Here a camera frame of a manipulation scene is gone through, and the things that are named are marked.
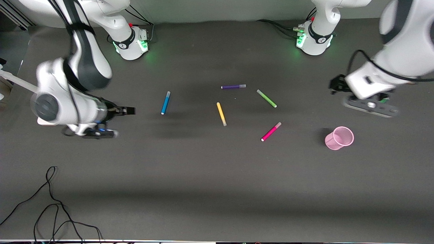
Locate white bar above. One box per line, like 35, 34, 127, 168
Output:
0, 69, 38, 94

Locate green marker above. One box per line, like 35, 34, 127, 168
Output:
256, 89, 278, 108

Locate black left arm base cables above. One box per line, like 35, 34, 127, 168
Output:
256, 7, 317, 38

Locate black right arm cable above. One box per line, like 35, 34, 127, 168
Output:
47, 0, 96, 35

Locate blue marker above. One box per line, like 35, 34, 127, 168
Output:
160, 91, 171, 115

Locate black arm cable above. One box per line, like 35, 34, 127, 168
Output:
348, 50, 434, 83
47, 0, 96, 35

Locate thin black loose cable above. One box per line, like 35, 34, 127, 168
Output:
33, 204, 103, 244
0, 166, 83, 244

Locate white flat block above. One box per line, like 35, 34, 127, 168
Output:
37, 116, 60, 126

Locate aluminium frame profile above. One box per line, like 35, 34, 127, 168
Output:
0, 0, 35, 31

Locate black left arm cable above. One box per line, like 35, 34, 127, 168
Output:
348, 50, 434, 83

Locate pink marker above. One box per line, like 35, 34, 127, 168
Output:
260, 122, 282, 142

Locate yellow marker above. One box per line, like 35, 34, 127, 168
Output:
216, 102, 227, 127

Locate black right arm base cables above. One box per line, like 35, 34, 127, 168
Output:
124, 6, 155, 43

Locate black arm base cables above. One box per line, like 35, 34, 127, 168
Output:
124, 6, 155, 43
256, 7, 317, 38

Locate pink mesh cup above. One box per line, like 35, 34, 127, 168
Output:
325, 126, 355, 151

